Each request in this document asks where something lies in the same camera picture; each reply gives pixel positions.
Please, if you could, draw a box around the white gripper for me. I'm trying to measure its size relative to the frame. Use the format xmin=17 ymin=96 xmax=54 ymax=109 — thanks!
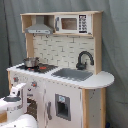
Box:
xmin=10 ymin=83 xmax=27 ymax=106

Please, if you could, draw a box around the white oven door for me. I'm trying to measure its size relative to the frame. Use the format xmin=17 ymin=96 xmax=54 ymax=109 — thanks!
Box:
xmin=27 ymin=88 xmax=44 ymax=121

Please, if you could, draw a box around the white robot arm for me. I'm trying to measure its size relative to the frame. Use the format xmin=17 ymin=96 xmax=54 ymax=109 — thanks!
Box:
xmin=0 ymin=83 xmax=38 ymax=128

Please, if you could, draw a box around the wooden toy kitchen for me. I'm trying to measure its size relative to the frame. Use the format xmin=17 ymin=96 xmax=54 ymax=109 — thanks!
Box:
xmin=8 ymin=11 xmax=114 ymax=128

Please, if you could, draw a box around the left red stove knob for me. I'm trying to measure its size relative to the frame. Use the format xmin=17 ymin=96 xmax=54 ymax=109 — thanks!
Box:
xmin=12 ymin=76 xmax=20 ymax=83

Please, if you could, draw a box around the red stove knob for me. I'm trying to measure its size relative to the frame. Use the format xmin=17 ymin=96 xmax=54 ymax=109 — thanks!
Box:
xmin=12 ymin=76 xmax=20 ymax=83
xmin=31 ymin=81 xmax=37 ymax=88

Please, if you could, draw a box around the right red stove knob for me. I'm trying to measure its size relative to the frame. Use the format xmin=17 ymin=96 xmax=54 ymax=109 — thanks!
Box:
xmin=31 ymin=81 xmax=37 ymax=88

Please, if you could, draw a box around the silver toy pot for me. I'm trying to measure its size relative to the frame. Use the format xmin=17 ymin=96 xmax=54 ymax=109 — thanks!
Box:
xmin=23 ymin=57 xmax=39 ymax=68

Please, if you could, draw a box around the black toy stovetop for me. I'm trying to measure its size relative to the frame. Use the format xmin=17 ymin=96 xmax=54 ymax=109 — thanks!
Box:
xmin=19 ymin=63 xmax=56 ymax=74

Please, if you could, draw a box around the white cabinet door with dispenser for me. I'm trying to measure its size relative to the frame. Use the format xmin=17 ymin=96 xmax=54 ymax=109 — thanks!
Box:
xmin=46 ymin=82 xmax=82 ymax=128

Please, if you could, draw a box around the grey toy sink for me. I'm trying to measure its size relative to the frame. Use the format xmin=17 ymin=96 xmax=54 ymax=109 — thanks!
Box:
xmin=53 ymin=68 xmax=93 ymax=81

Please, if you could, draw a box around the black toy faucet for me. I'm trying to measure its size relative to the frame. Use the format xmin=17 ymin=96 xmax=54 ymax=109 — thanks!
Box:
xmin=76 ymin=51 xmax=94 ymax=70

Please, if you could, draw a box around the grey range hood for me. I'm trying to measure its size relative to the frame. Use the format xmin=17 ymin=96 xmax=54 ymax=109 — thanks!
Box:
xmin=25 ymin=16 xmax=53 ymax=34

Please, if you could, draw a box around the white toy microwave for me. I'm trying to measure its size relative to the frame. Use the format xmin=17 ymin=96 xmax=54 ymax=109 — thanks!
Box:
xmin=55 ymin=14 xmax=92 ymax=34

